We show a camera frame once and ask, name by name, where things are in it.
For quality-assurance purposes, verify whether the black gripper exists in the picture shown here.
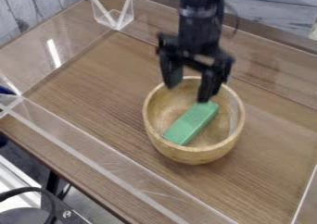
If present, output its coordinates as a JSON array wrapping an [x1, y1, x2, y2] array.
[[157, 6, 234, 103]]

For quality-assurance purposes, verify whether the green rectangular block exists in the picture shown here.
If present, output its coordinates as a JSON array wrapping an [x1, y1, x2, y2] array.
[[161, 101, 219, 146]]

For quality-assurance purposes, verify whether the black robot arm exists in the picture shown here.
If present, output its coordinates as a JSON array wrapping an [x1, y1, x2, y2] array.
[[157, 0, 235, 103]]

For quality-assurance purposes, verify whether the brown wooden bowl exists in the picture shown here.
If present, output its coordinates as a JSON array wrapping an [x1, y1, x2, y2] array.
[[141, 76, 246, 165]]

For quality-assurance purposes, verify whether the blue object at left edge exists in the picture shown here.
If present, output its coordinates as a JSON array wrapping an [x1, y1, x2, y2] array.
[[0, 85, 14, 95]]

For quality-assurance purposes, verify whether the black table leg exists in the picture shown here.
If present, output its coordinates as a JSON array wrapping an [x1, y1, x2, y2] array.
[[45, 171, 60, 194]]

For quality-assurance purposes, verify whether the clear acrylic corner bracket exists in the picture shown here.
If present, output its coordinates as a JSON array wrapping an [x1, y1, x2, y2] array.
[[91, 0, 133, 31]]

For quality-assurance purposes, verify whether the clear acrylic tray wall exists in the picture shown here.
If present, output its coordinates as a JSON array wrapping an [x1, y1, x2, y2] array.
[[0, 0, 317, 224]]

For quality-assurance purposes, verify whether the black metal base plate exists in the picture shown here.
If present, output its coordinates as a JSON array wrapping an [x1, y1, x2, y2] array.
[[40, 193, 91, 224]]

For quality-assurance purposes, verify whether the black cable loop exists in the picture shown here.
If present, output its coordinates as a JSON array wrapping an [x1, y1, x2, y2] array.
[[0, 186, 57, 224]]

